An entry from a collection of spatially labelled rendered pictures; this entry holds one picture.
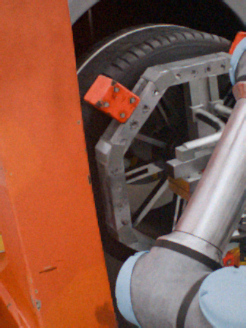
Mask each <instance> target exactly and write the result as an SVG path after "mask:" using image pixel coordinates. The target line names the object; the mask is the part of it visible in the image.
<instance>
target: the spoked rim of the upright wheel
mask: <svg viewBox="0 0 246 328"><path fill-rule="evenodd" d="M217 88H218V92H219V99H221V100H223V105H225V106H227V107H229V108H234V106H235V105H236V102H237V101H236V99H234V98H230V97H229V94H232V95H234V93H233V90H232V89H233V86H232V84H231V79H230V76H229V75H228V74H226V73H225V74H220V75H217ZM160 102H161V104H162V106H163V107H164V109H165V112H166V113H167V114H165V112H164V110H163V108H162V106H161V104H160V103H159V102H158V103H157V104H156V106H155V107H154V108H155V110H156V112H157V114H158V116H159V117H160V119H161V120H162V121H163V124H164V125H165V126H164V127H163V128H162V129H161V130H160V131H159V133H158V134H157V136H156V137H152V136H150V135H147V134H144V133H140V132H138V134H137V135H136V137H135V139H137V140H139V141H143V142H146V143H148V144H151V145H153V146H152V153H151V155H152V158H151V159H149V160H146V161H144V162H142V163H139V164H136V165H133V166H130V167H128V168H125V169H124V171H125V176H126V183H127V185H128V184H130V183H133V182H136V180H139V179H142V178H144V177H146V176H149V175H152V174H155V173H157V172H160V173H161V174H162V175H163V177H162V179H161V180H160V182H159V183H158V184H157V186H156V187H155V188H154V189H153V190H152V191H151V192H150V194H149V195H148V196H147V198H146V199H145V201H144V202H143V203H142V204H141V205H140V207H139V208H138V210H137V211H136V212H131V213H130V217H131V223H132V228H134V229H135V230H137V231H139V232H141V233H142V234H144V235H146V236H148V237H149V238H151V239H155V240H157V238H158V237H160V236H165V235H166V234H170V233H172V232H173V231H174V229H175V227H176V224H177V223H178V221H179V218H180V217H181V215H182V213H183V211H184V210H185V207H186V206H187V203H188V201H186V199H184V198H183V197H181V196H178V195H177V194H176V193H174V197H173V201H172V202H170V203H168V204H166V205H164V206H161V207H158V208H156V209H152V210H150V209H151V207H152V206H153V204H154V203H155V201H157V200H158V198H159V197H160V196H161V195H162V194H163V192H164V191H165V189H166V188H167V187H168V179H167V178H168V175H167V171H166V164H165V163H166V162H168V161H170V160H172V158H171V156H170V148H171V145H172V143H173V142H174V141H175V140H176V139H177V138H185V139H186V140H187V142H188V141H189V133H188V128H187V117H186V119H177V118H176V116H175V115H174V112H173V111H172V109H171V107H170V105H169V103H168V101H167V99H166V97H165V95H164V94H163V95H162V97H161V98H160ZM128 175H129V176H128Z"/></svg>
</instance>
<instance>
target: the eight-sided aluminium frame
mask: <svg viewBox="0 0 246 328"><path fill-rule="evenodd" d="M231 57H232V55H231V54H228V53H224V52H221V53H213V54H211V55H209V54H208V55H205V56H200V57H199V56H198V57H195V58H192V59H185V60H181V61H174V62H171V63H168V64H160V65H159V64H156V65H155V66H154V67H149V68H148V69H146V71H145V73H144V74H143V75H142V76H140V77H141V78H140V80H139V81H138V82H137V84H136V85H135V87H134V88H133V90H132V91H131V92H132V93H133V94H135V95H136V96H137V97H139V98H140V99H141V100H140V102H139V103H138V104H137V106H136V108H135V110H134V111H133V112H132V114H131V116H130V118H129V119H128V120H127V122H126V123H125V124H122V123H121V122H118V121H117V120H115V119H113V120H112V122H111V123H110V125H108V127H107V128H106V130H105V132H104V133H103V134H102V135H101V136H100V139H99V141H98V143H97V145H96V146H95V154H96V156H95V159H96V160H97V168H98V174H99V179H100V189H101V195H102V202H103V205H104V210H105V219H106V221H105V223H106V225H107V229H108V233H109V234H110V235H111V236H113V237H114V238H115V239H117V240H118V241H119V242H121V243H122V244H124V245H125V246H126V247H130V248H132V249H134V250H137V251H138V252H141V251H151V249H152V248H153V246H154V244H155V242H156V240H155V239H151V238H149V237H148V236H146V235H144V234H142V233H141V232H139V231H137V230H135V229H134V228H132V223H131V217H130V206H129V200H128V194H127V183H126V176H125V171H124V160H123V156H124V154H125V153H126V151H127V150H128V149H129V146H130V144H131V143H132V142H133V140H134V138H135V137H136V135H137V134H138V132H139V130H140V129H141V127H142V126H143V124H144V122H145V121H146V120H147V118H148V116H149V114H150V113H151V112H152V110H153V108H154V107H155V106H156V104H157V103H158V102H159V100H160V98H161V97H162V95H163V94H164V92H165V91H166V89H167V88H168V87H169V86H172V85H175V84H181V83H186V82H188V80H189V81H190V80H193V79H201V78H208V76H209V75H220V74H225V73H226V74H228V75H229V76H230V69H231V68H232V64H231ZM144 87H145V88H144ZM153 91H154V93H153ZM132 123H133V125H132ZM112 135H113V136H112ZM122 139H123V140H122ZM121 141H122V142H121Z"/></svg>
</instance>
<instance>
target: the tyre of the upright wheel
mask: <svg viewBox="0 0 246 328"><path fill-rule="evenodd" d="M162 25H171V26H162ZM147 26H153V27H149V28H145V29H142V28H144V27H147ZM156 26H157V27H156ZM138 29H142V30H140V31H136V30H138ZM131 31H134V32H131ZM129 32H131V33H130V34H128V35H125V36H123V37H120V38H119V39H117V40H115V39H116V38H117V37H119V36H122V35H124V34H126V33H129ZM113 40H115V41H114V42H112V41H113ZM109 42H112V43H111V44H110V45H108V46H106V47H105V48H103V49H102V50H101V51H99V53H98V54H96V55H95V56H93V57H92V55H93V54H94V53H96V52H97V51H98V50H99V49H101V48H102V47H103V46H105V45H106V44H108V43H109ZM232 44H233V42H232V41H230V40H227V39H226V38H223V37H220V36H217V35H213V34H209V33H205V32H202V31H197V30H194V29H189V28H185V27H180V26H177V25H173V24H169V23H146V24H144V25H137V26H131V27H128V28H126V29H122V30H120V31H116V32H114V33H113V34H111V35H110V36H109V37H106V38H103V39H102V41H101V40H100V41H99V42H98V43H96V44H95V45H93V48H90V49H88V50H87V51H86V52H85V53H83V54H82V55H81V56H80V57H79V58H78V60H77V62H76V63H75V66H76V70H77V71H79V69H80V68H81V67H82V66H83V65H84V64H85V63H86V62H87V60H88V59H89V58H90V57H92V58H91V59H90V60H89V61H88V63H87V64H86V65H85V66H84V67H83V68H82V70H81V71H80V72H79V73H78V76H77V79H78V88H79V97H80V102H81V115H82V120H83V130H84V135H85V137H84V140H85V144H86V154H87V159H88V164H89V173H90V179H91V184H92V193H93V198H94V202H95V208H96V213H97V222H98V227H99V232H100V236H101V241H102V249H103V250H104V251H105V252H106V253H108V254H109V255H111V256H113V257H114V258H116V259H118V260H119V261H121V262H123V263H125V261H126V260H127V259H128V258H129V257H131V256H134V255H135V254H136V253H138V251H137V250H134V249H132V248H130V247H126V246H125V245H124V244H122V243H121V242H119V241H118V240H117V239H115V238H114V237H113V236H111V235H110V234H109V233H108V229H107V225H106V223H105V221H106V219H105V210H104V205H103V200H102V195H101V189H100V179H99V174H98V168H97V160H96V159H95V156H96V154H95V146H96V145H97V143H98V141H99V139H100V136H101V135H103V133H104V132H105V130H106V128H107V127H108V125H110V123H111V122H112V120H113V118H111V117H110V116H109V115H107V114H106V113H104V112H102V111H100V110H98V109H97V108H95V107H94V106H93V105H91V104H89V103H88V102H87V101H85V100H84V97H85V96H86V94H87V92H88V91H89V90H90V88H91V87H92V85H93V84H94V82H95V81H96V80H97V78H98V76H99V75H103V76H105V77H106V78H110V79H113V80H115V82H117V83H119V84H120V85H121V86H123V87H125V88H126V89H128V90H129V91H132V90H133V88H134V87H135V85H136V84H137V82H138V81H139V80H140V78H141V77H140V76H142V75H143V74H144V73H145V71H146V69H148V68H149V67H154V66H155V65H156V64H158V65H160V64H168V63H171V62H175V61H177V62H178V61H181V60H185V59H192V58H195V57H198V56H199V57H200V56H205V55H208V54H209V55H211V54H213V53H221V52H224V53H228V52H229V51H230V49H231V46H232Z"/></svg>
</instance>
